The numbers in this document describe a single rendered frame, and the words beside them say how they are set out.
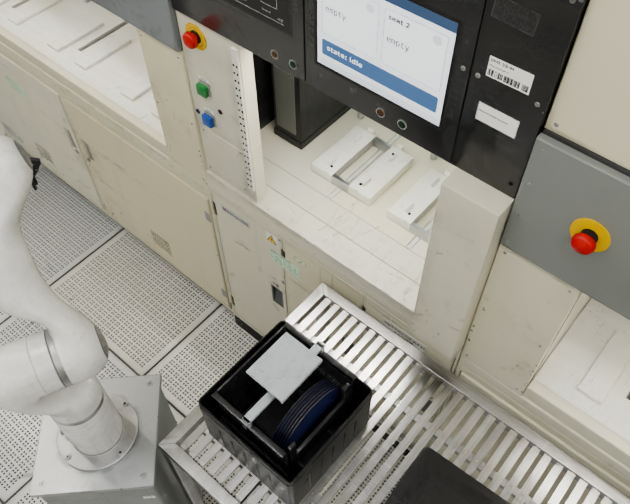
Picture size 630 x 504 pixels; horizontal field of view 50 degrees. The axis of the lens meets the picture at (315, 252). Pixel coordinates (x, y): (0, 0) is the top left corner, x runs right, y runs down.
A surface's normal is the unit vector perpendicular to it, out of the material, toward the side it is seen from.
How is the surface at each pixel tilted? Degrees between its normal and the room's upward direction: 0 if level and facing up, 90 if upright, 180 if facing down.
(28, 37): 0
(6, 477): 0
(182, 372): 0
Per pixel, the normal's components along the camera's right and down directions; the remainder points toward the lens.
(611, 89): -0.65, 0.62
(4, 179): 0.38, 0.31
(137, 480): 0.00, -0.59
